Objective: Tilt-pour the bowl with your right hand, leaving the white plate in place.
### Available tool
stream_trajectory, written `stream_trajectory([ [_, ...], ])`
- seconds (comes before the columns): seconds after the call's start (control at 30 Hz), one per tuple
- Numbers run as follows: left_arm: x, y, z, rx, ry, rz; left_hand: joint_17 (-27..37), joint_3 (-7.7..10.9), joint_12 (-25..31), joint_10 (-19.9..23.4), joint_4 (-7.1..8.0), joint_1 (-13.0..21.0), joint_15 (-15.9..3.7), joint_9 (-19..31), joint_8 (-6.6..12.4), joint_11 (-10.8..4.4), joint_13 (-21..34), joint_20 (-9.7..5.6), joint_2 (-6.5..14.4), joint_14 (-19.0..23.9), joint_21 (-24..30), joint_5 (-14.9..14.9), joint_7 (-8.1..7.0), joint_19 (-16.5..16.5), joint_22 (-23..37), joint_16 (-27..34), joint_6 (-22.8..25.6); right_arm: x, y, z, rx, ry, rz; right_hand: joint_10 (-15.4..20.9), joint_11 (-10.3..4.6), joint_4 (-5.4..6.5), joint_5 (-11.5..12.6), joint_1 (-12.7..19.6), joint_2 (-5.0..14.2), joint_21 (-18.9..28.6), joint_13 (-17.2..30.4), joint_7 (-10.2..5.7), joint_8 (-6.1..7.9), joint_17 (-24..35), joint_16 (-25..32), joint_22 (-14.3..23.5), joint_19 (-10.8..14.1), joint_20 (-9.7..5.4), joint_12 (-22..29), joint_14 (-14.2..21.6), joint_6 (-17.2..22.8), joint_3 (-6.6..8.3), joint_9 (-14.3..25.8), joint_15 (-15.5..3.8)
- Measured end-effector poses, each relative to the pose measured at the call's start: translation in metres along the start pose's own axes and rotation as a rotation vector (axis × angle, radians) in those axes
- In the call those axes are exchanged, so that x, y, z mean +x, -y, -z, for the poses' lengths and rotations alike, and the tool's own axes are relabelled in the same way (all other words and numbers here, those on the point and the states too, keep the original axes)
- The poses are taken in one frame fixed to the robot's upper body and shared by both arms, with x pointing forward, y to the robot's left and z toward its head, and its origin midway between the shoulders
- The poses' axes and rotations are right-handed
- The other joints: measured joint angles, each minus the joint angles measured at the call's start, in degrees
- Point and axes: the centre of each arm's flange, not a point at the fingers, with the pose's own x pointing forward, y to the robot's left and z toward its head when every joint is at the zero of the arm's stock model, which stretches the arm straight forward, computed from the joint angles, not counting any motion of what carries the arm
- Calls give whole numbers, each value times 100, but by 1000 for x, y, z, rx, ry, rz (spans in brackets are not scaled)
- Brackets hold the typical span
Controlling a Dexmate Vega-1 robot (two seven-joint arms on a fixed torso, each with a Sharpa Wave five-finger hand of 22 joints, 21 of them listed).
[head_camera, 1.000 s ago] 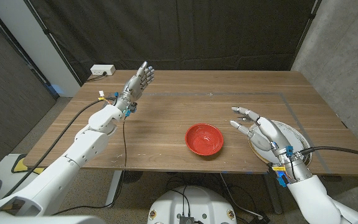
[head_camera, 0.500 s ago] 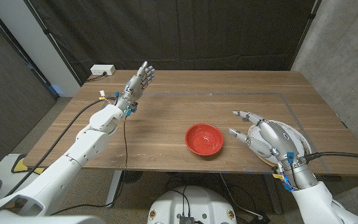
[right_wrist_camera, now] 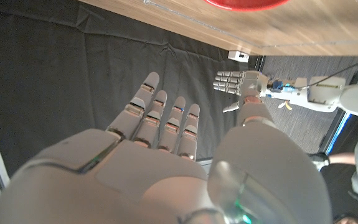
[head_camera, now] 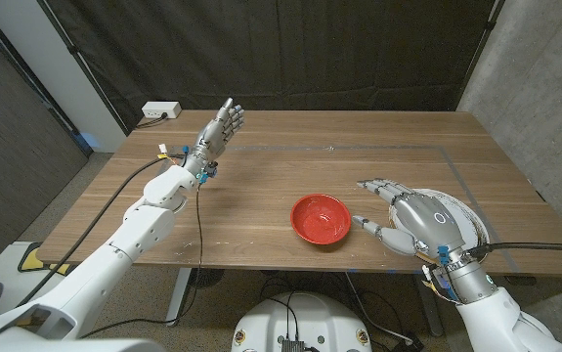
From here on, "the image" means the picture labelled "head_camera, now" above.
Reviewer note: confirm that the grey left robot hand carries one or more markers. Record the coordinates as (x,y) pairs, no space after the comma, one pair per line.
(214,137)

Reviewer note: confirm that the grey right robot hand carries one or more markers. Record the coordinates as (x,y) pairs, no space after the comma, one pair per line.
(427,220)

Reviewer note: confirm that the red bowl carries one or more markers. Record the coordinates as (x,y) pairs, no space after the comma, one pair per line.
(320,220)

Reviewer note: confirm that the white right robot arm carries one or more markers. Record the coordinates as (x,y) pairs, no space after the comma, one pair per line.
(490,313)

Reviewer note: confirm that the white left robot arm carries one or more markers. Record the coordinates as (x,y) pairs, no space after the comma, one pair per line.
(139,234)

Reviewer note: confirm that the white plate with gold rim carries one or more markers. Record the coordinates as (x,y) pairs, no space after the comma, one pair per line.
(466,220)

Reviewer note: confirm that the white power strip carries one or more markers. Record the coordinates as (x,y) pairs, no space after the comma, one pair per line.
(160,109)

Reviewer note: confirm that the black fabric backdrop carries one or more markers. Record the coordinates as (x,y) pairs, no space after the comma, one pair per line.
(285,49)

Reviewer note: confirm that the black floor power adapter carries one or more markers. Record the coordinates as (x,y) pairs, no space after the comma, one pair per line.
(407,343)

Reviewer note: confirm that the black ribbed round base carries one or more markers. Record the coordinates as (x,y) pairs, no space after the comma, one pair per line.
(207,277)

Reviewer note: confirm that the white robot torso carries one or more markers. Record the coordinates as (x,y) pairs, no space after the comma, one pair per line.
(319,315)

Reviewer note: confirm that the black backdrop stand pole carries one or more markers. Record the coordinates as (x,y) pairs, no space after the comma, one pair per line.
(481,49)
(85,68)

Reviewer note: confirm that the white table leg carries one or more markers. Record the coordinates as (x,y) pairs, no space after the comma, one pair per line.
(179,293)

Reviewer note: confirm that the black box on torso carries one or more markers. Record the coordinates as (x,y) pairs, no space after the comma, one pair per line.
(292,345)

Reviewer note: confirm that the yellow and black floor mat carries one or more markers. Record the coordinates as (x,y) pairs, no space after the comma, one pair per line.
(33,261)

